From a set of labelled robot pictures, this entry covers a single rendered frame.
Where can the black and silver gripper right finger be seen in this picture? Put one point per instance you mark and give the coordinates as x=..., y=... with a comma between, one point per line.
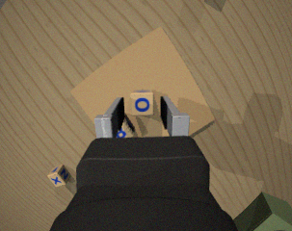
x=174, y=121

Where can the tan flat mat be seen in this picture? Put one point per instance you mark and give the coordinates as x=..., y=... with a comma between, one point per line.
x=150, y=63

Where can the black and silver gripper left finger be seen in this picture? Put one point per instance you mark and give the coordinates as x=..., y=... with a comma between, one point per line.
x=108, y=125

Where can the wooden letter block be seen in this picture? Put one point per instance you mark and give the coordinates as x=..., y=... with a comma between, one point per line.
x=142, y=102
x=127, y=129
x=59, y=176

